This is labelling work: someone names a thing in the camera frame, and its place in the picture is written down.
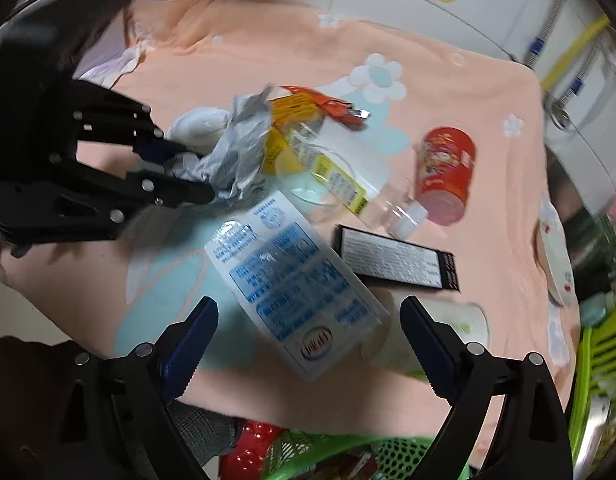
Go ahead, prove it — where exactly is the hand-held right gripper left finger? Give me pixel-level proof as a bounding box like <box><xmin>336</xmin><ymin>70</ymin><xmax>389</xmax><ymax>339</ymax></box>
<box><xmin>48</xmin><ymin>296</ymin><xmax>221</xmax><ymax>480</ymax></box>

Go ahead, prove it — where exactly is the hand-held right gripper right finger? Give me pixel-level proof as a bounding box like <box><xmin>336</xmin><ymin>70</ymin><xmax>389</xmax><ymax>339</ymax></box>
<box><xmin>399</xmin><ymin>295</ymin><xmax>574</xmax><ymax>480</ymax></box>

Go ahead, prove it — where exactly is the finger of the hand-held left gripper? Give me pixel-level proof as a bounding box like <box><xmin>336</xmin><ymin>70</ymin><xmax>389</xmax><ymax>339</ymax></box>
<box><xmin>68</xmin><ymin>79</ymin><xmax>189</xmax><ymax>164</ymax></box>
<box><xmin>0</xmin><ymin>159</ymin><xmax>217</xmax><ymax>244</ymax></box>

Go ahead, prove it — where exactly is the white paper cup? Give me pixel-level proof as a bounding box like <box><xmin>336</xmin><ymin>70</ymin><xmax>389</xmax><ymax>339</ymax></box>
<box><xmin>360</xmin><ymin>292</ymin><xmax>490</xmax><ymax>381</ymax></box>

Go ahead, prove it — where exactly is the white plastic bottle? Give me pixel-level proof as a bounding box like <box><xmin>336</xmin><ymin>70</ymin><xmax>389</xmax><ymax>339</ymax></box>
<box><xmin>169</xmin><ymin>106</ymin><xmax>231</xmax><ymax>153</ymax></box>

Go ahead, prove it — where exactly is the silver wrapper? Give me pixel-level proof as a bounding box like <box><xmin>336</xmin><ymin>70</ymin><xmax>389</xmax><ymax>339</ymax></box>
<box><xmin>165</xmin><ymin>85</ymin><xmax>276</xmax><ymax>206</ymax></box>

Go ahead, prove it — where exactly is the green plastic basket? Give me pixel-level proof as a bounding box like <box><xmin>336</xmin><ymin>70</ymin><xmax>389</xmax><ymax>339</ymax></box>
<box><xmin>265</xmin><ymin>430</ymin><xmax>484</xmax><ymax>480</ymax></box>

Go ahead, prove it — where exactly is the blue and white plastic bag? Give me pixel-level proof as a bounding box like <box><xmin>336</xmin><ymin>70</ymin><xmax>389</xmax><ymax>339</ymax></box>
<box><xmin>204</xmin><ymin>191</ymin><xmax>391</xmax><ymax>381</ymax></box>

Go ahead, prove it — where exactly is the yellow snack packet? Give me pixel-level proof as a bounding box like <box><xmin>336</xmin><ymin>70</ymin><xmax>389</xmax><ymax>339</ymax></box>
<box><xmin>265</xmin><ymin>95</ymin><xmax>323</xmax><ymax>176</ymax></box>

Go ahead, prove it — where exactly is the grey plaid clothing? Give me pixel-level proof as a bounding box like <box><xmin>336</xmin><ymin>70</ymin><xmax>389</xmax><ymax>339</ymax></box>
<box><xmin>168</xmin><ymin>400</ymin><xmax>239</xmax><ymax>480</ymax></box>

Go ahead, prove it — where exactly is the pale cloth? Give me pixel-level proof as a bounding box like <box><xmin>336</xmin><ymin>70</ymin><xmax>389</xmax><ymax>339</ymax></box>
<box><xmin>78</xmin><ymin>10</ymin><xmax>143</xmax><ymax>86</ymax></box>

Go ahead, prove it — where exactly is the flat black box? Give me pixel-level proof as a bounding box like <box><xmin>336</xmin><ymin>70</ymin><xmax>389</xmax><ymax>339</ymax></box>
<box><xmin>333</xmin><ymin>224</ymin><xmax>461</xmax><ymax>293</ymax></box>

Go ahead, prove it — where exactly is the red plastic object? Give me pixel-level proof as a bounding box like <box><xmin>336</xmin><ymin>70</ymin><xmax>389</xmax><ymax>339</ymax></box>
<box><xmin>220</xmin><ymin>420</ymin><xmax>289</xmax><ymax>480</ymax></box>

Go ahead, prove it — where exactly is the peach flowered towel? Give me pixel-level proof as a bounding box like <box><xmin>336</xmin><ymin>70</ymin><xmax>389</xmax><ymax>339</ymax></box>
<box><xmin>0</xmin><ymin>0</ymin><xmax>584</xmax><ymax>466</ymax></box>

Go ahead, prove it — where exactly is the white flowered plate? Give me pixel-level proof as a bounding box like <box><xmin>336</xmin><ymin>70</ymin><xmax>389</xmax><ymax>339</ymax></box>
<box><xmin>535</xmin><ymin>200</ymin><xmax>579</xmax><ymax>308</ymax></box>

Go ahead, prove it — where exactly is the clear bottle with yellow label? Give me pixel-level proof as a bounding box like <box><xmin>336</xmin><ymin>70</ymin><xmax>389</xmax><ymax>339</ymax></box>
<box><xmin>275</xmin><ymin>120</ymin><xmax>429</xmax><ymax>238</ymax></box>

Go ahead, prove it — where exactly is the green dish rack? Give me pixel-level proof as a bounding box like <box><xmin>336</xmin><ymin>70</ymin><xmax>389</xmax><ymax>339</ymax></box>
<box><xmin>568</xmin><ymin>290</ymin><xmax>616</xmax><ymax>466</ymax></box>

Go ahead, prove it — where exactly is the yellow pipe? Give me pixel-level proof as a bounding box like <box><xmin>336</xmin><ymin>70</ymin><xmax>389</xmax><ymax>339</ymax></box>
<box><xmin>540</xmin><ymin>15</ymin><xmax>611</xmax><ymax>91</ymax></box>

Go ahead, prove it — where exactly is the metal hose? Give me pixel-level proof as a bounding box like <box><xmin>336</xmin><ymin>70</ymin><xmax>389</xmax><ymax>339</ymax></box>
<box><xmin>525</xmin><ymin>0</ymin><xmax>571</xmax><ymax>68</ymax></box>

